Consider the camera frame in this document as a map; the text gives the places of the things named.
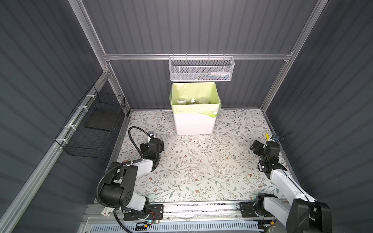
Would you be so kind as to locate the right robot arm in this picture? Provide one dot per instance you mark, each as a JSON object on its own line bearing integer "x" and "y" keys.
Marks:
{"x": 303, "y": 213}

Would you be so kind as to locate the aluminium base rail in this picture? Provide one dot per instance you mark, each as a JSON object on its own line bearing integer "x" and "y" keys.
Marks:
{"x": 207, "y": 210}

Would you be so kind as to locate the white plastic bin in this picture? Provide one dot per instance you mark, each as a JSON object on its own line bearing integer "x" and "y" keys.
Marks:
{"x": 194, "y": 124}

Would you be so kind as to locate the green bin liner bag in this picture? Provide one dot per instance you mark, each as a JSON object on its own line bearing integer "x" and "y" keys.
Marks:
{"x": 192, "y": 91}

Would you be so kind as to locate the black wire basket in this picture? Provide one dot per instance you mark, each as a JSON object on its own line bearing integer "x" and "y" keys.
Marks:
{"x": 95, "y": 126}

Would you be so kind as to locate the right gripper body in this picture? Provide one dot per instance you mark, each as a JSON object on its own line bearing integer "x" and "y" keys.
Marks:
{"x": 262, "y": 158}

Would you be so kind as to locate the white wire mesh basket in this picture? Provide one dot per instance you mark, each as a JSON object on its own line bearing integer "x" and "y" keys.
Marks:
{"x": 183, "y": 69}

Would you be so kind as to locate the green bottle yellow cap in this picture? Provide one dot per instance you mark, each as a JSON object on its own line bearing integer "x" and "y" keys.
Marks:
{"x": 202, "y": 101}

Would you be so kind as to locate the toothpaste tube in basket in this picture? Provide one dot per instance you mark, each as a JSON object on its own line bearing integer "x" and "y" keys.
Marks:
{"x": 218, "y": 75}

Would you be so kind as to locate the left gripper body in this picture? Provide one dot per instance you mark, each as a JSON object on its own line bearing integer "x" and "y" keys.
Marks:
{"x": 143, "y": 148}

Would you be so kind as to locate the clear crushed bottle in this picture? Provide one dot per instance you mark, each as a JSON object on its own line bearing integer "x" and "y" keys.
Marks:
{"x": 181, "y": 101}

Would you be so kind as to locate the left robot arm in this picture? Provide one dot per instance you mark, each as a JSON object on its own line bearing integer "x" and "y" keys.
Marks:
{"x": 116, "y": 189}

